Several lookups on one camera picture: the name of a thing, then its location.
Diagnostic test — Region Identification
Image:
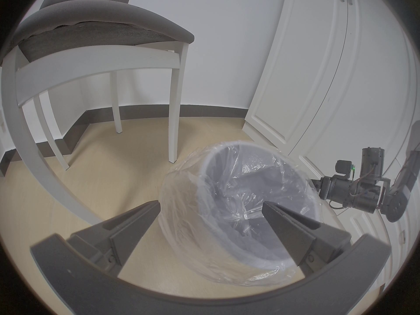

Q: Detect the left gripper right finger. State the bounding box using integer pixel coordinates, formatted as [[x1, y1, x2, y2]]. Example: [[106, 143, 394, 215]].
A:
[[262, 201, 352, 274]]

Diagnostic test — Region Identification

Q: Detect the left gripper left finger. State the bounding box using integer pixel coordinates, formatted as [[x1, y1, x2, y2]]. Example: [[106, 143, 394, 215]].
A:
[[67, 201, 161, 277]]

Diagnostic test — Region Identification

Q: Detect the clear plastic bag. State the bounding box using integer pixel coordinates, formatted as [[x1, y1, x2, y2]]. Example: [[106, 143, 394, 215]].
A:
[[158, 140, 324, 288]]

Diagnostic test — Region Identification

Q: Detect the white trash bin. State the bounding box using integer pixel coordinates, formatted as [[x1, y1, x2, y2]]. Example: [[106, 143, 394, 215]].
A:
[[196, 141, 324, 271]]

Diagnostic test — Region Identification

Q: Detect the white wardrobe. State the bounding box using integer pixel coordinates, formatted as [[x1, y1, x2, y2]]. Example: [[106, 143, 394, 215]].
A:
[[243, 0, 420, 275]]

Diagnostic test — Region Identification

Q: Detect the white chair grey seat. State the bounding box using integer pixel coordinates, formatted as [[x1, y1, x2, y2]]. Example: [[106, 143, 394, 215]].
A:
[[0, 0, 195, 227]]

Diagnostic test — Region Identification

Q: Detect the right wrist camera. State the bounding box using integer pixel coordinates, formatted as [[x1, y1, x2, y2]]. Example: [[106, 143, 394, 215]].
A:
[[334, 159, 357, 180]]

